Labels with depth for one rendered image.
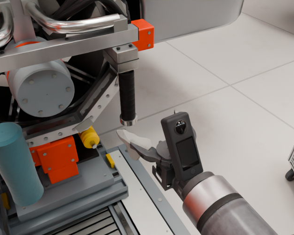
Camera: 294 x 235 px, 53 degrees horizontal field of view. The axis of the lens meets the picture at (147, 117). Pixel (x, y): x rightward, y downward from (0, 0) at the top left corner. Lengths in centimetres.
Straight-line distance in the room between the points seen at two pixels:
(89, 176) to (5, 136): 60
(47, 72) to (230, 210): 45
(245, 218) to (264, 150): 139
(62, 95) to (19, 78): 10
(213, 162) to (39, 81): 121
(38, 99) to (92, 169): 70
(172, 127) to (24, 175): 49
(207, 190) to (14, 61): 41
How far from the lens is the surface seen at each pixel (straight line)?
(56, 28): 61
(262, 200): 159
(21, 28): 78
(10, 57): 59
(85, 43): 61
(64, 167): 105
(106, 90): 92
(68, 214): 131
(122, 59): 62
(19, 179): 87
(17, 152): 80
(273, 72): 260
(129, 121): 72
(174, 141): 49
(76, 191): 128
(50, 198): 128
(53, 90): 69
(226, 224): 46
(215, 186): 48
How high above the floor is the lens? 123
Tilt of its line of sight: 40 degrees down
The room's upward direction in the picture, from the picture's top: straight up
